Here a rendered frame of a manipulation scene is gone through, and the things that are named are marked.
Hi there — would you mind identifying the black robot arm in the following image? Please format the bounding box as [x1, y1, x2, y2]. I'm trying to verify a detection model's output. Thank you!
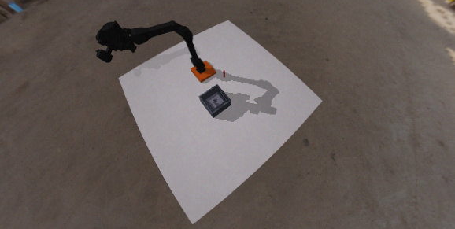
[96, 20, 205, 74]

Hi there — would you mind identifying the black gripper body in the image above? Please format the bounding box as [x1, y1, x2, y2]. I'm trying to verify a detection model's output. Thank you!
[96, 41, 119, 63]

